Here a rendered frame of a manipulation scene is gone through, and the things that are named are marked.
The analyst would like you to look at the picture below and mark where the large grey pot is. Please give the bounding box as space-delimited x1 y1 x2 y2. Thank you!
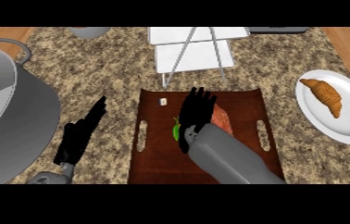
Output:
0 38 64 184

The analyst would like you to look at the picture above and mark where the dark grey flat appliance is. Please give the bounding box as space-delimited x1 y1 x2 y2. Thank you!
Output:
247 26 311 35

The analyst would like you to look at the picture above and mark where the reddish brown meat block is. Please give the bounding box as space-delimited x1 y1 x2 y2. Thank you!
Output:
210 105 235 136

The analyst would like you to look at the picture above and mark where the brown croissant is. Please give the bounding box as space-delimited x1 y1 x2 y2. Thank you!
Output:
299 78 343 119

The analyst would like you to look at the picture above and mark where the brown wooden tray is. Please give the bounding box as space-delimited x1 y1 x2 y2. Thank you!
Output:
126 88 287 185

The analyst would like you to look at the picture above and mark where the grey rounded container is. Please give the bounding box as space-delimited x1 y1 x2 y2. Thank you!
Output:
67 26 113 40

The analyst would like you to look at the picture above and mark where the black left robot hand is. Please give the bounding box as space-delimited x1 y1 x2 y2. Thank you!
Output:
52 95 108 167

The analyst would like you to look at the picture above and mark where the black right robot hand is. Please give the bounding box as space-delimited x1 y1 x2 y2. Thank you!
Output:
178 86 219 155

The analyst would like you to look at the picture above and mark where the white plate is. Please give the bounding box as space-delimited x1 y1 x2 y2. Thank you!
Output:
294 68 350 145

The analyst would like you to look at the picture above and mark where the green chili pepper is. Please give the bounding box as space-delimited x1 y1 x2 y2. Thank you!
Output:
172 117 182 142

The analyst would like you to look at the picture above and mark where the white tiered shelf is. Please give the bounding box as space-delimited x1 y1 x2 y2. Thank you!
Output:
148 26 252 89

